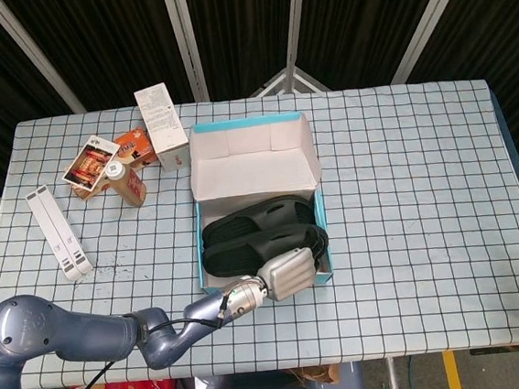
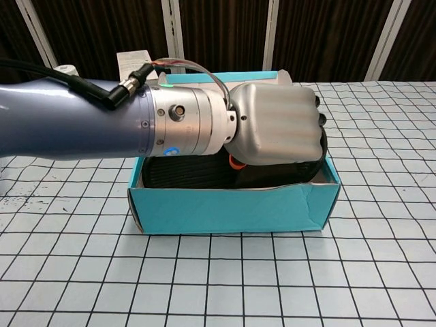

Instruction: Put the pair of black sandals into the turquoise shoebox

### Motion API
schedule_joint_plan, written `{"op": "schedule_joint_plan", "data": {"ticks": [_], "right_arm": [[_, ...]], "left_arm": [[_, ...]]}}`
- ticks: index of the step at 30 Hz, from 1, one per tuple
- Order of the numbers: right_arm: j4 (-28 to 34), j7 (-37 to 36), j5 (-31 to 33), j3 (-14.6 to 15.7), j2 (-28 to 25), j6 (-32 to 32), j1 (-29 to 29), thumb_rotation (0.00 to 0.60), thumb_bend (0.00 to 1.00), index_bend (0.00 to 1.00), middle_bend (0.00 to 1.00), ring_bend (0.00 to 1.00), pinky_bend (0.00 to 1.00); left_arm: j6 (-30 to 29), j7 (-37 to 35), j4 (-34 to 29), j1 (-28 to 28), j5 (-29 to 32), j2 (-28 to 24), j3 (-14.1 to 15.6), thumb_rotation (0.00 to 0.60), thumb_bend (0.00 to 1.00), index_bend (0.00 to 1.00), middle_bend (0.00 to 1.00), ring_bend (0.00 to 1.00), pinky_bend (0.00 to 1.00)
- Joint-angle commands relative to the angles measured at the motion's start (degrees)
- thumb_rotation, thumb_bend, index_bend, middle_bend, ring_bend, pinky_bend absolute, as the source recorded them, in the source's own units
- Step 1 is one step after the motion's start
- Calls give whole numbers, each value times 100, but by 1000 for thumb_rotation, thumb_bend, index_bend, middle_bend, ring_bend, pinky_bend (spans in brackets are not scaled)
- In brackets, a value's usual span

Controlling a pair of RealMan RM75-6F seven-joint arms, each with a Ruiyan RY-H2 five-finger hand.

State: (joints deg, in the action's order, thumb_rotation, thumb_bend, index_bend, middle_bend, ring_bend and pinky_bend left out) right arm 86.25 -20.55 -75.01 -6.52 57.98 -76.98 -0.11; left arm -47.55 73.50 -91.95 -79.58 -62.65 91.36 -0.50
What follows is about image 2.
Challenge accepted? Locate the tall white carton box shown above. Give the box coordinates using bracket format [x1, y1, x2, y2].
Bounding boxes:
[116, 50, 151, 82]

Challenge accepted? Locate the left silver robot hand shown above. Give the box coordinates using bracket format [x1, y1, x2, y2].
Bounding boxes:
[224, 81, 328, 170]

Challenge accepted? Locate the black rubber slipper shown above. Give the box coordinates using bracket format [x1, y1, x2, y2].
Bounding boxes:
[140, 129, 330, 190]

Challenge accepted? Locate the brown tea bottle white cap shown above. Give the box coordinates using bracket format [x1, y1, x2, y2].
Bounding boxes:
[56, 63, 79, 78]

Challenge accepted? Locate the light blue shoe box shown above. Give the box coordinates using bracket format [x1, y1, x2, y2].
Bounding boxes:
[126, 69, 342, 235]

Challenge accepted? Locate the white metal screen post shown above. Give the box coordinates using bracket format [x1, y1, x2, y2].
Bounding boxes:
[366, 0, 414, 82]
[160, 0, 187, 74]
[262, 0, 290, 72]
[15, 0, 59, 74]

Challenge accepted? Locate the checked white tablecloth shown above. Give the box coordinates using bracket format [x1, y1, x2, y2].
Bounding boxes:
[0, 80, 436, 327]

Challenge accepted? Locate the black arm cable with plug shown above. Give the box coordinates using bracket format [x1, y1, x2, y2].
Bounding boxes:
[0, 58, 154, 110]

